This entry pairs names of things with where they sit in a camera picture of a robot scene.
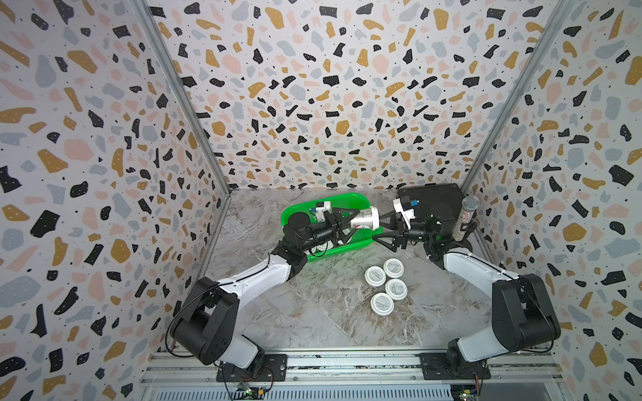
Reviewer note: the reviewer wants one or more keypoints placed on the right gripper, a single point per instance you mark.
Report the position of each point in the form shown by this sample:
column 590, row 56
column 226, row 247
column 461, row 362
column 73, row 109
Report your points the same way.
column 399, row 240

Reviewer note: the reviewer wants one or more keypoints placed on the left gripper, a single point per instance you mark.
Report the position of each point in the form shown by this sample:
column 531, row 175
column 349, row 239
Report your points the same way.
column 340, row 225

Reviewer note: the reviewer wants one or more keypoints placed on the yogurt cup white lid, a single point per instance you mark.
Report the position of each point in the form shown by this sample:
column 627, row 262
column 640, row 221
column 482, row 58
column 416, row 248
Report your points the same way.
column 375, row 276
column 367, row 219
column 394, row 268
column 396, row 289
column 382, row 304

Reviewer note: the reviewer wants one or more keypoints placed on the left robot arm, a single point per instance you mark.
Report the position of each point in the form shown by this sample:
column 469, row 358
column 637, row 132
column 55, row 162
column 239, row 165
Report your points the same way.
column 205, row 325

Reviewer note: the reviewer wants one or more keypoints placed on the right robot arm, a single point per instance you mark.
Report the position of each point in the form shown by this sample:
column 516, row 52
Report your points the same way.
column 522, row 314

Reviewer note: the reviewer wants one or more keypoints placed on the green plastic basket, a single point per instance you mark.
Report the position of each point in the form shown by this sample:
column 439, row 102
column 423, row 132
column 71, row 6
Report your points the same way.
column 296, row 219

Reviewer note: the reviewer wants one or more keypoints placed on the black hard case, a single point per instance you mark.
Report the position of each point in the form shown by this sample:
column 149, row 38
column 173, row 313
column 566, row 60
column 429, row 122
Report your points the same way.
column 445, row 199

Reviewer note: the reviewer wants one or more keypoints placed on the glitter tube on black stand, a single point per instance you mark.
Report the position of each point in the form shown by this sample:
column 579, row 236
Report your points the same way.
column 465, row 223

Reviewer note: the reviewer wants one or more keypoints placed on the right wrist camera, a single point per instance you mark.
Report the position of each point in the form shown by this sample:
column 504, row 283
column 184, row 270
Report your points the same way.
column 406, row 207

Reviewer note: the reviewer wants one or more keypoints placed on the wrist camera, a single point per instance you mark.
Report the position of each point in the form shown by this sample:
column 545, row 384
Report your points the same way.
column 319, row 210
column 406, row 207

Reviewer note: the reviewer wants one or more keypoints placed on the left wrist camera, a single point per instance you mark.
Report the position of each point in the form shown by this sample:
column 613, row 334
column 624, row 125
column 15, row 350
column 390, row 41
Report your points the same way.
column 319, row 210

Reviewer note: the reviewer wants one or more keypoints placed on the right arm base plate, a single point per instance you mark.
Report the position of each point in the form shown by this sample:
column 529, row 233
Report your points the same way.
column 443, row 366

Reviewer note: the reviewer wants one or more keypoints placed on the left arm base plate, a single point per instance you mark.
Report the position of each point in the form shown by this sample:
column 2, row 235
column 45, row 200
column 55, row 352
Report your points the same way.
column 267, row 368

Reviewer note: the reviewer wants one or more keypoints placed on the aluminium rail frame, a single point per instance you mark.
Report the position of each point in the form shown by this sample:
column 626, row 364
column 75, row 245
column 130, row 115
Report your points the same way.
column 357, row 374

